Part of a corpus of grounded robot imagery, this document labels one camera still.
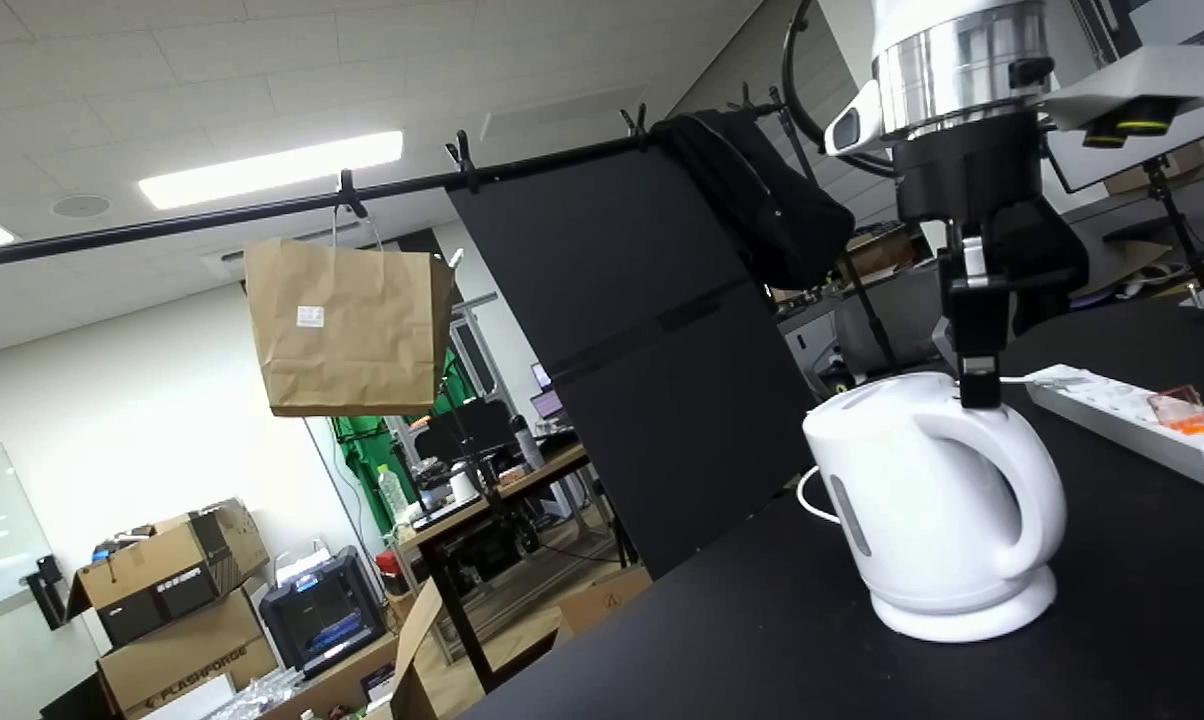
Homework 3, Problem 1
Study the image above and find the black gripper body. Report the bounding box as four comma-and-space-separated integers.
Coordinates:
895, 111, 1039, 280

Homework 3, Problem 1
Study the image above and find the white electric kettle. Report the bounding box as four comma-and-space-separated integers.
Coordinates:
801, 374, 1070, 643

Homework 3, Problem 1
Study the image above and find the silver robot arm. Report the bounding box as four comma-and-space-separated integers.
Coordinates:
824, 0, 1051, 407

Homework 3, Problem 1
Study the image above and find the black office chair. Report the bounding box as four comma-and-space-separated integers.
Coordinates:
992, 196, 1090, 332

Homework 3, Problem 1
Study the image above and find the black hanging backpack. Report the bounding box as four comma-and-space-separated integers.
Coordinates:
652, 111, 855, 287

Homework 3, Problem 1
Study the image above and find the white power strip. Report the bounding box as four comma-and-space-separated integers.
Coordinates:
1025, 364, 1204, 488

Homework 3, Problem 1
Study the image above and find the black backdrop panel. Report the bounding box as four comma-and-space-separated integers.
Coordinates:
451, 150, 810, 576

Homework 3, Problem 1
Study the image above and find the wooden desk with black legs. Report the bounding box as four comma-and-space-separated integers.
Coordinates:
404, 444, 592, 693

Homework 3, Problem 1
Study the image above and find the green cloth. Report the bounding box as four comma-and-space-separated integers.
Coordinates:
334, 353, 475, 538

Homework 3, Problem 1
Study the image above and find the brown paper bag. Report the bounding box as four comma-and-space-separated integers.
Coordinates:
243, 242, 451, 416

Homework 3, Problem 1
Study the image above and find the black 3D printer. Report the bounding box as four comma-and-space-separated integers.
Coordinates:
260, 547, 385, 675

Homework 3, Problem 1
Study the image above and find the upper cardboard box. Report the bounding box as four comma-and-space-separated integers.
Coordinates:
69, 502, 267, 649

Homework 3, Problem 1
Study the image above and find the cardboard box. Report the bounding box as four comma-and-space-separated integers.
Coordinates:
69, 502, 267, 649
102, 591, 276, 715

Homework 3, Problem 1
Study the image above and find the lower cardboard box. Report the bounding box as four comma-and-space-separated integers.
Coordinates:
102, 591, 276, 715

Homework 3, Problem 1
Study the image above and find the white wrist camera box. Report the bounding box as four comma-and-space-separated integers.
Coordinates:
1039, 43, 1204, 129

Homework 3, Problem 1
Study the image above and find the white kettle power cable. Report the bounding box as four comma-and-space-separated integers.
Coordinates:
794, 461, 847, 528

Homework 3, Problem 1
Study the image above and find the black horizontal rail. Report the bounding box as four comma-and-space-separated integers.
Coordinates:
0, 106, 682, 265

